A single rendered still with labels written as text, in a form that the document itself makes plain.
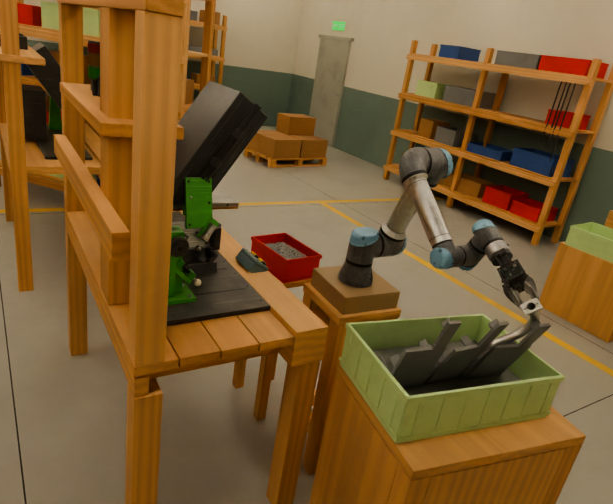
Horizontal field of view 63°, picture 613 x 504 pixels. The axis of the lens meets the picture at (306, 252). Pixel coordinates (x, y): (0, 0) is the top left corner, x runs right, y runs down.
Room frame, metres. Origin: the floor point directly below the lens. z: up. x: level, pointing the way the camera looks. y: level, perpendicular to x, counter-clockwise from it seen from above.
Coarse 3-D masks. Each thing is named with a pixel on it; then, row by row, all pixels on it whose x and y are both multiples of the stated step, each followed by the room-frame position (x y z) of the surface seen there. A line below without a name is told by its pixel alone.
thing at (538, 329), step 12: (540, 324) 1.43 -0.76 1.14; (528, 336) 1.45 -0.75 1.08; (492, 348) 1.44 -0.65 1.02; (504, 348) 1.44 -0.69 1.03; (516, 348) 1.47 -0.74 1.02; (528, 348) 1.49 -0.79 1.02; (480, 360) 1.47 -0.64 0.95; (492, 360) 1.47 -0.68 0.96; (504, 360) 1.50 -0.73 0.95; (468, 372) 1.50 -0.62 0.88; (480, 372) 1.50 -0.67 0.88; (492, 372) 1.53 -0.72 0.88
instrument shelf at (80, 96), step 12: (60, 84) 2.17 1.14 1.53; (72, 84) 2.18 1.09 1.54; (84, 84) 2.24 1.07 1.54; (72, 96) 1.90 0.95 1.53; (84, 96) 1.90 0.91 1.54; (96, 96) 1.95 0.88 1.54; (84, 108) 1.68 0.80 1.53; (96, 108) 1.68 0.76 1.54; (96, 120) 1.51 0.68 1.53; (108, 120) 1.51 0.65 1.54; (120, 120) 1.54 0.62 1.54; (132, 120) 1.57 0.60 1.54; (108, 132) 1.47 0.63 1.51; (120, 132) 1.49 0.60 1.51; (132, 132) 1.51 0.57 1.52; (180, 132) 1.59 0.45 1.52
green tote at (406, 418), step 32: (384, 320) 1.63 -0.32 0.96; (416, 320) 1.67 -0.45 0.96; (480, 320) 1.80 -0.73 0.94; (352, 352) 1.50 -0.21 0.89; (384, 384) 1.30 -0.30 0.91; (512, 384) 1.35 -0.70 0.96; (544, 384) 1.41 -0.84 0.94; (384, 416) 1.27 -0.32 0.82; (416, 416) 1.21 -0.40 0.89; (448, 416) 1.26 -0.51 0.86; (480, 416) 1.32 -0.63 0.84; (512, 416) 1.37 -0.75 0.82; (544, 416) 1.44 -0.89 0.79
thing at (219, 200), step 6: (216, 198) 2.22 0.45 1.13; (222, 198) 2.24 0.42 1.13; (228, 198) 2.25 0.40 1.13; (174, 204) 2.04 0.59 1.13; (180, 204) 2.06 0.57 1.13; (216, 204) 2.15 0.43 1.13; (222, 204) 2.17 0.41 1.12; (228, 204) 2.18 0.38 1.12; (234, 204) 2.20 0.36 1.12; (174, 210) 2.04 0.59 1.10; (180, 210) 2.06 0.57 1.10
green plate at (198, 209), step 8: (192, 184) 1.99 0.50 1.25; (200, 184) 2.01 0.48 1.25; (208, 184) 2.03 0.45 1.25; (192, 192) 1.98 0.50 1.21; (200, 192) 2.00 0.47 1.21; (208, 192) 2.02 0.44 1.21; (192, 200) 1.97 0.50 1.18; (200, 200) 1.99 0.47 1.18; (208, 200) 2.01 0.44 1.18; (184, 208) 2.00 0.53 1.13; (192, 208) 1.97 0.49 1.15; (200, 208) 1.99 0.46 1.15; (208, 208) 2.01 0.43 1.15; (192, 216) 1.96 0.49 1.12; (200, 216) 1.98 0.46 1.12; (208, 216) 2.00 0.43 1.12; (192, 224) 1.95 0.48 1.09; (200, 224) 1.97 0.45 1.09
